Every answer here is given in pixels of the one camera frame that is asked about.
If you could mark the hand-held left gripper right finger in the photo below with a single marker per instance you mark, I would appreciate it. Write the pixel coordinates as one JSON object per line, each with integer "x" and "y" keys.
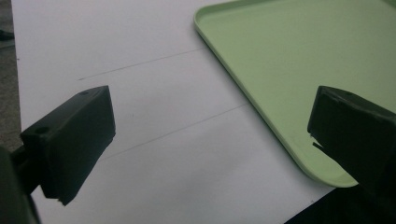
{"x": 355, "y": 137}

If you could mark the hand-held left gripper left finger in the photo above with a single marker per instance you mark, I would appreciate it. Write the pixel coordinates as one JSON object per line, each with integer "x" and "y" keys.
{"x": 74, "y": 140}

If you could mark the light green tray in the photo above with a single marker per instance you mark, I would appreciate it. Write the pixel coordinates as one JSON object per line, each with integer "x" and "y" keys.
{"x": 280, "y": 56}

